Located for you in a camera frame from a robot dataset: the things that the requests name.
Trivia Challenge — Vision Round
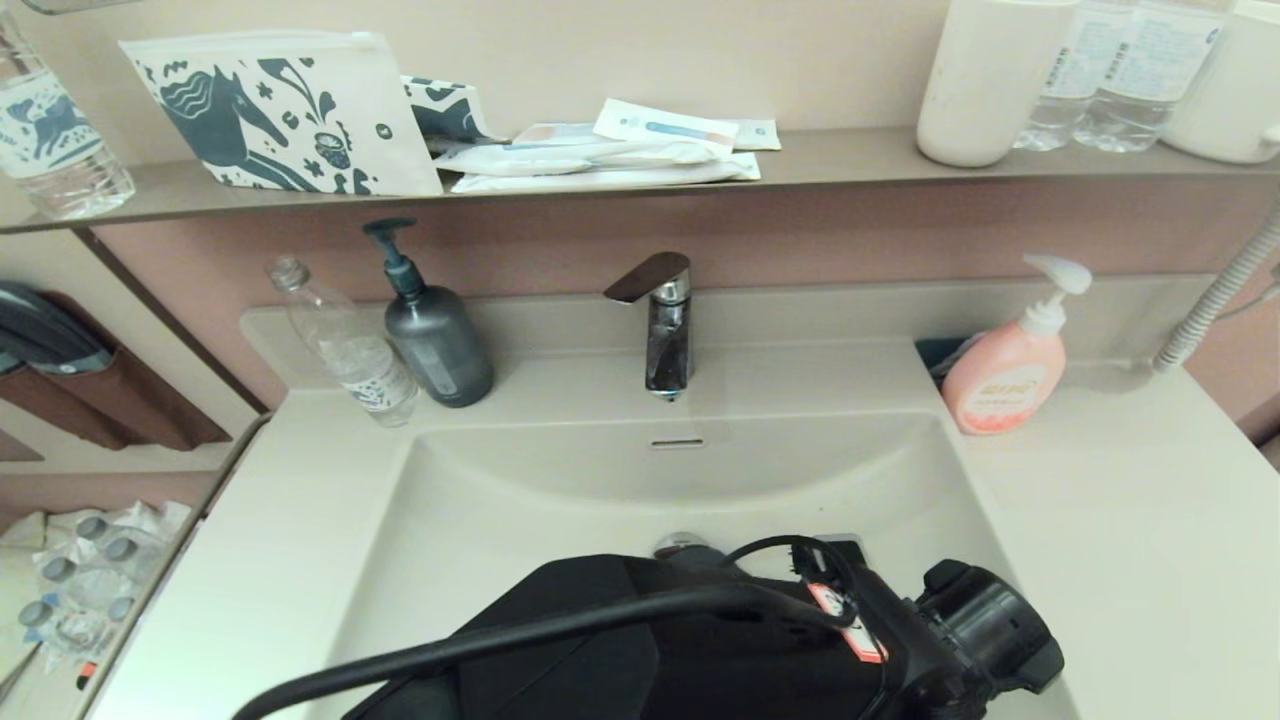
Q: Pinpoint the chrome sink faucet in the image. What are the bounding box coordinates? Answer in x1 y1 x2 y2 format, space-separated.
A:
603 252 694 400

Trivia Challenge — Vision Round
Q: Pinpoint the beige sink basin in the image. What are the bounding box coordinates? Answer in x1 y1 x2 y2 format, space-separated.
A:
300 408 1081 720

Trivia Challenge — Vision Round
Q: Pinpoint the long white sachet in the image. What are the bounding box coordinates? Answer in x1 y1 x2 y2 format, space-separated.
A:
435 139 734 177
452 153 763 194

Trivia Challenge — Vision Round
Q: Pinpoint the dark grey pump bottle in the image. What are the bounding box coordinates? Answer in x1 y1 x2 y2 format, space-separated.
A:
362 218 495 408

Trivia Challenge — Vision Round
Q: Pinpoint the white sachet blue stripe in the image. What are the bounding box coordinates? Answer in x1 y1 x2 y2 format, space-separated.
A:
593 98 742 156

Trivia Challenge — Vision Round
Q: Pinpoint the pale pink sachet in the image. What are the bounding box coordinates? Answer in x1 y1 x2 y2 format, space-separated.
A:
513 122 607 148

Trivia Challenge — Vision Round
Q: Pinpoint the clear empty plastic bottle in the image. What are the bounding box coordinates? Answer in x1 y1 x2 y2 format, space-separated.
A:
266 256 420 428

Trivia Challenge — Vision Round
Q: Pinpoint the small blue patterned pouch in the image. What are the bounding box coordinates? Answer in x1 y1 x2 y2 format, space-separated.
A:
402 75 507 154

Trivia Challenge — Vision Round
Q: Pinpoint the pink hand soap bottle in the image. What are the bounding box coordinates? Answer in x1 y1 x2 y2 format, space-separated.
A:
942 254 1093 436

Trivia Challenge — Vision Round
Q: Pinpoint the white pouch blue horse print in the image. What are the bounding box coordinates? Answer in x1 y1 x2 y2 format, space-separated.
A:
119 30 444 197

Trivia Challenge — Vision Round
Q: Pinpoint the smooth white tumbler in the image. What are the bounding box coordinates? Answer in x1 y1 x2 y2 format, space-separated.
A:
916 0 1081 169

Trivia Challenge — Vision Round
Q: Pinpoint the clear water bottle white label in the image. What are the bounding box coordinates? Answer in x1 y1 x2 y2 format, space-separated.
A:
1016 0 1111 153
1073 0 1231 155

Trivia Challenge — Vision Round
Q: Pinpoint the brown hair dryer holder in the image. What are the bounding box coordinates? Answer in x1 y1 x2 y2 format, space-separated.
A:
0 290 233 453

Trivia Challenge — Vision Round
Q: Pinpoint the shrink-wrapped water bottle pack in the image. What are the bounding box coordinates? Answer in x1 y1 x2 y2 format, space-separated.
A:
15 500 193 681

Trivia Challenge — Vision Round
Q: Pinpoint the dark grey hair dryer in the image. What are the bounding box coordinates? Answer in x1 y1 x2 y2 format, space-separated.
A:
0 280 114 376

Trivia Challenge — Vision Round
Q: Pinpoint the water bottle blue animal label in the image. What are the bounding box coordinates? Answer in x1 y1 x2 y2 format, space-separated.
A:
0 8 137 221

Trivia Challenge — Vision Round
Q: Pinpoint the ribbed white cup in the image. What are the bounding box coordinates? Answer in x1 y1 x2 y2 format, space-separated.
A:
1162 0 1280 166

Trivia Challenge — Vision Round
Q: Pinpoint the grey wall shelf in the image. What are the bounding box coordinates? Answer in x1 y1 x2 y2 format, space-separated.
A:
0 128 1280 235

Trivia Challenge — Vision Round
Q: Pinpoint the white corrugated hose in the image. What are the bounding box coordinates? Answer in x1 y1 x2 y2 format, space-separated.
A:
1150 205 1280 375

